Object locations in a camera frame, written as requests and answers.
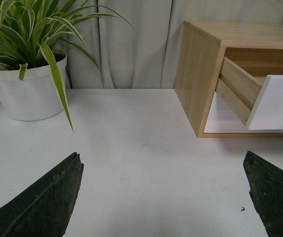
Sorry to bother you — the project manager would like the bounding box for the green spider plant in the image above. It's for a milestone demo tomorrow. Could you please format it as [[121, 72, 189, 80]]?
[[0, 0, 122, 122]]

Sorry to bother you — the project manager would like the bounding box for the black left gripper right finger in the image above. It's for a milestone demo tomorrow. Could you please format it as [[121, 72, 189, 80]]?
[[243, 151, 283, 237]]

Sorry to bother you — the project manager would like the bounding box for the white drawer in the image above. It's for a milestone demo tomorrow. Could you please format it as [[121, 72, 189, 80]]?
[[204, 92, 283, 133], [215, 57, 283, 131]]

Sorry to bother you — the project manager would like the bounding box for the grey curtain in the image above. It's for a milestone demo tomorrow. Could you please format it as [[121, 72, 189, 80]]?
[[64, 0, 283, 89]]

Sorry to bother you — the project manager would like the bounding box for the wooden drawer cabinet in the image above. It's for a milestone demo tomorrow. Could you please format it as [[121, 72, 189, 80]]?
[[175, 21, 283, 138]]

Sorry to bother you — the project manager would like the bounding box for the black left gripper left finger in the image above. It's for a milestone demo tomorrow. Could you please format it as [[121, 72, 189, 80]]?
[[0, 153, 84, 237]]

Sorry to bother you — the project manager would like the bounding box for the white plant pot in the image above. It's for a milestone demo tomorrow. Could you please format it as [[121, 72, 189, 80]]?
[[0, 65, 63, 121]]

